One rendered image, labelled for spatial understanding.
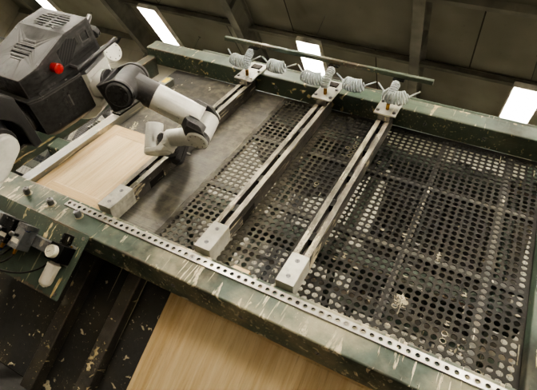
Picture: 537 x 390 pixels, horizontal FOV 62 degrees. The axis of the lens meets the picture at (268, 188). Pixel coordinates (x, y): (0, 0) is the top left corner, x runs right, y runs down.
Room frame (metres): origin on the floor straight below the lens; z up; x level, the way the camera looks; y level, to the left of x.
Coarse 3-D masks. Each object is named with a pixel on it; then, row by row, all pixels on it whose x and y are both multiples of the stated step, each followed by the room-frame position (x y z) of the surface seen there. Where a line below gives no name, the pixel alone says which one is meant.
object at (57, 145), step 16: (48, 144) 2.09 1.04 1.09; (64, 144) 2.08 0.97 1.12; (336, 144) 1.98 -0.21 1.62; (400, 160) 1.86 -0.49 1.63; (432, 160) 1.84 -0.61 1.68; (448, 176) 1.79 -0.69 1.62; (464, 176) 1.76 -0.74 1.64; (368, 192) 1.77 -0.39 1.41; (208, 208) 1.76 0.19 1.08; (224, 208) 1.74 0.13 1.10; (256, 224) 1.68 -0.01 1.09; (272, 224) 1.67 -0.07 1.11; (288, 224) 1.66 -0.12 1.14; (320, 256) 1.60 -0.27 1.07; (336, 256) 1.56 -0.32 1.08; (352, 256) 1.55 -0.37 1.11; (400, 272) 1.49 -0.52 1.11; (416, 272) 1.48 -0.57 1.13; (496, 272) 1.48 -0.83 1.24; (400, 288) 1.49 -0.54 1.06; (432, 304) 1.47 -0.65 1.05; (464, 304) 1.40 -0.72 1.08; (512, 336) 1.38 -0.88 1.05
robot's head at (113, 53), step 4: (112, 44) 1.48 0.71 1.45; (116, 44) 1.49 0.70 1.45; (108, 48) 1.47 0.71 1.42; (112, 48) 1.48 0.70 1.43; (116, 48) 1.49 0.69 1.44; (120, 48) 1.50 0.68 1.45; (104, 52) 1.47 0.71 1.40; (108, 52) 1.47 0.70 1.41; (112, 52) 1.48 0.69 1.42; (116, 52) 1.49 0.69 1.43; (120, 52) 1.50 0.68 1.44; (108, 56) 1.48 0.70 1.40; (112, 56) 1.48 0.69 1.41; (116, 56) 1.49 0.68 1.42; (120, 56) 1.50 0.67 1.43; (108, 60) 1.49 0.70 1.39; (112, 60) 1.49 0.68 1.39; (116, 60) 1.50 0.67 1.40
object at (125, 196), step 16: (256, 48) 2.03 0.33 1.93; (240, 80) 2.12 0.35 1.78; (224, 96) 2.08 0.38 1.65; (240, 96) 2.09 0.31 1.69; (224, 112) 2.03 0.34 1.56; (160, 160) 1.79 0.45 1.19; (144, 176) 1.73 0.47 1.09; (160, 176) 1.81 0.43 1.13; (112, 192) 1.68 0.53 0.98; (128, 192) 1.68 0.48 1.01; (144, 192) 1.76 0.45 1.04; (112, 208) 1.64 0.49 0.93; (128, 208) 1.72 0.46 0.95
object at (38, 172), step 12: (168, 84) 2.27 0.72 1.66; (132, 108) 2.12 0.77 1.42; (108, 120) 2.06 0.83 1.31; (120, 120) 2.09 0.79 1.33; (96, 132) 2.00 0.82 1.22; (72, 144) 1.95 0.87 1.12; (84, 144) 1.97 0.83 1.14; (60, 156) 1.90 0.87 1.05; (36, 168) 1.86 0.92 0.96; (48, 168) 1.86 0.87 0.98; (36, 180) 1.84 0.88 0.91
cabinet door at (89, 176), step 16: (112, 128) 2.05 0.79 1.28; (96, 144) 1.98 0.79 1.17; (112, 144) 1.97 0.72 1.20; (128, 144) 1.97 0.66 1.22; (144, 144) 1.96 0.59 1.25; (80, 160) 1.91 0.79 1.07; (96, 160) 1.91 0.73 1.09; (112, 160) 1.90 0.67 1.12; (128, 160) 1.89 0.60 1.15; (144, 160) 1.89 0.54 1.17; (48, 176) 1.85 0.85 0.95; (64, 176) 1.85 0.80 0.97; (80, 176) 1.85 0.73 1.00; (96, 176) 1.84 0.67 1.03; (112, 176) 1.83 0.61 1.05; (128, 176) 1.82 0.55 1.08; (64, 192) 1.78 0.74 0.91; (80, 192) 1.78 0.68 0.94; (96, 192) 1.78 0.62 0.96; (96, 208) 1.71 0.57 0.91
